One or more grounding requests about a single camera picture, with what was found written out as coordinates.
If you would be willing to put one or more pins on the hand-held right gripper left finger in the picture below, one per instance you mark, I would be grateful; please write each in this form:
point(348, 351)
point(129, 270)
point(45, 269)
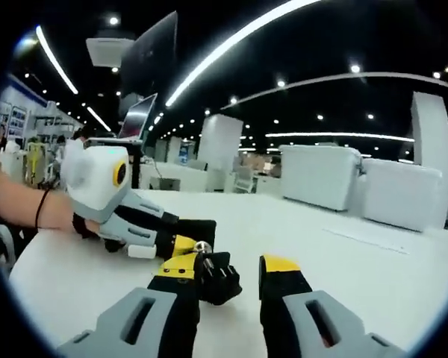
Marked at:
point(130, 320)

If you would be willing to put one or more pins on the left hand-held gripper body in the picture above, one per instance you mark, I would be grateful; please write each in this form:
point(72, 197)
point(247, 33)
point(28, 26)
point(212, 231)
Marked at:
point(93, 179)

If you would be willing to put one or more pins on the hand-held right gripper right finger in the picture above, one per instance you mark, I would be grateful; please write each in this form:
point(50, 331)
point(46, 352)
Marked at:
point(332, 320)

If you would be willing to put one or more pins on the black fixed fixture clamp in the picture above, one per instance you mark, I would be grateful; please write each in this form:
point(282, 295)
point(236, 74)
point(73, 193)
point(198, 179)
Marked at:
point(220, 283)

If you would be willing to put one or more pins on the white desk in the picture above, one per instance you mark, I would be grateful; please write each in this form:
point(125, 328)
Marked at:
point(321, 283)

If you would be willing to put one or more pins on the person's left hand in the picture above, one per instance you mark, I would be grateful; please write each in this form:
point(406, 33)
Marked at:
point(59, 212)

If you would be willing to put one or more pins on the open silver laptop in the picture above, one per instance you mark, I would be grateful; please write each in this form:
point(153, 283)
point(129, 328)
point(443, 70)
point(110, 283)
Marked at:
point(136, 117)

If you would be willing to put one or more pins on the straight ceiling light strip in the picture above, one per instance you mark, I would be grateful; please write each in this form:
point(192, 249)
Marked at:
point(56, 59)

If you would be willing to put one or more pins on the white ceiling air conditioner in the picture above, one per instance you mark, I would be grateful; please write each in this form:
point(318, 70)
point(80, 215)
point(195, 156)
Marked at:
point(108, 52)

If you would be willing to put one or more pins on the large black display screen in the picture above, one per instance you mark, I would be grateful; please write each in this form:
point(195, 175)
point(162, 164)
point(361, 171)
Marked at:
point(151, 52)

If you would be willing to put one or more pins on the large white storage box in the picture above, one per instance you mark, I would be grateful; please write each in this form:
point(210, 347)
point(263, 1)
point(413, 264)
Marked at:
point(317, 179)

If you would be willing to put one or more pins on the group of ceiling spotlights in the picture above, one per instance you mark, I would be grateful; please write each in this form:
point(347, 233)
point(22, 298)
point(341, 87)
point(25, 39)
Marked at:
point(113, 20)

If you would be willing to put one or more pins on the curved ceiling light strip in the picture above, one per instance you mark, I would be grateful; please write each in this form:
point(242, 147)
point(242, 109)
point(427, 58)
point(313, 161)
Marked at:
point(227, 48)

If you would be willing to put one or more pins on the yellow metal frame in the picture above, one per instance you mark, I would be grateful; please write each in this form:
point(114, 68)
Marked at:
point(37, 164)

